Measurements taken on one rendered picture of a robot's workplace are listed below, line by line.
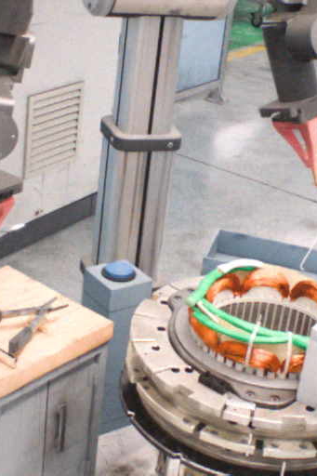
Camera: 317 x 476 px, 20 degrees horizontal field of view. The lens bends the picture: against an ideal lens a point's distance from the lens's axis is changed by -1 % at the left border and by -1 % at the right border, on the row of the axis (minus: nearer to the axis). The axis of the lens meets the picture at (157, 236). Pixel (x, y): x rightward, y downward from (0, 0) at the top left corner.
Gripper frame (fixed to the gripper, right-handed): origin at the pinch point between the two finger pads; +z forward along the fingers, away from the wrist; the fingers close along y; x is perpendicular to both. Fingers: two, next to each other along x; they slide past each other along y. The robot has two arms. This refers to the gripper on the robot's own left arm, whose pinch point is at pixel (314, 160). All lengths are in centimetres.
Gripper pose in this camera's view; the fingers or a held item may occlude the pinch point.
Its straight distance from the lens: 127.4
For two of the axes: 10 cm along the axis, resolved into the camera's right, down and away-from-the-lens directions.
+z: 2.6, 9.1, 3.1
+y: 7.4, -4.0, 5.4
